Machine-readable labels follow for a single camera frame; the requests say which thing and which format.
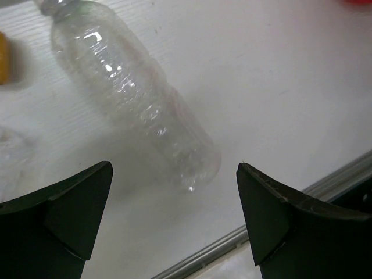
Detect blue label clear bottle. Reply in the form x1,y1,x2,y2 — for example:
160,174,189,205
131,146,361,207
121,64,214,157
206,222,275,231
1,126,38,202

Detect lower orange juice bottle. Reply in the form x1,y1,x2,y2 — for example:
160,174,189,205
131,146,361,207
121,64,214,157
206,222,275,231
0,32,10,85

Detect large clear plastic bottle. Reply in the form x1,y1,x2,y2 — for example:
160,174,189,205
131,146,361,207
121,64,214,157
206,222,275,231
35,1,221,192

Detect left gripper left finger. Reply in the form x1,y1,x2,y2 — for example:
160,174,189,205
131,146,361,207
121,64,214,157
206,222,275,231
1,161,113,278

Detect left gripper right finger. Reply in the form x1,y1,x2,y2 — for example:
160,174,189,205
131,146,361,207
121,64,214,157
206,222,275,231
237,163,371,278

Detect red mesh plastic bin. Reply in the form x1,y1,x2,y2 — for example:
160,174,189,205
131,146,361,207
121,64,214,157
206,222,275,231
345,0,372,6

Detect aluminium front table rail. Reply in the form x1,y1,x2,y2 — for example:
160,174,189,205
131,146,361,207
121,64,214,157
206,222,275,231
159,153,371,278

